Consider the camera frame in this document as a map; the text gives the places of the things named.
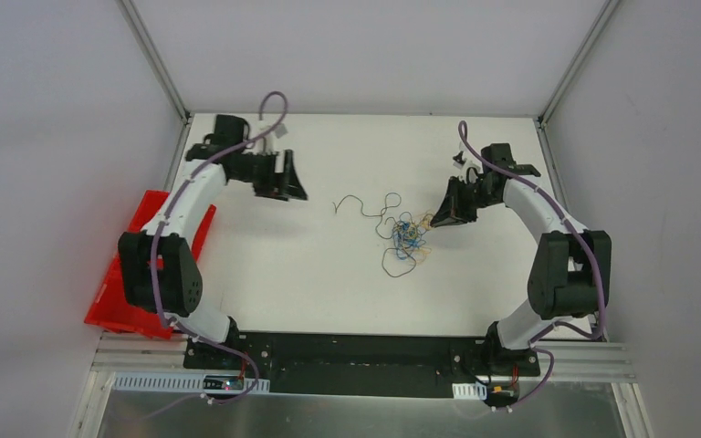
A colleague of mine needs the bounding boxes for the aluminium frame rail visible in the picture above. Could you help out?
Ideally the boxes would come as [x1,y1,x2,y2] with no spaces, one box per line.
[536,340,637,383]

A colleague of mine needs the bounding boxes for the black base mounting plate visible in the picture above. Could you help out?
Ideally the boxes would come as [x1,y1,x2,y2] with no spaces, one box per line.
[183,331,540,399]

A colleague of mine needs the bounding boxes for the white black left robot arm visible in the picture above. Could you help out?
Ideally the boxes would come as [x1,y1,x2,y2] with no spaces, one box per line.
[118,115,308,370]

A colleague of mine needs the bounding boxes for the yellow wire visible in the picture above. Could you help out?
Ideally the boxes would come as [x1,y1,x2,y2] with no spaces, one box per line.
[407,210,437,266]

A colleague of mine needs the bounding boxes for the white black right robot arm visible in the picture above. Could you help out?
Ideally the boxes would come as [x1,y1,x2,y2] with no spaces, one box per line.
[430,143,612,374]

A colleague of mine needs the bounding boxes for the white slotted cable duct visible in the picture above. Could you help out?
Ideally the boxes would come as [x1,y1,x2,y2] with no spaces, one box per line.
[112,372,270,395]

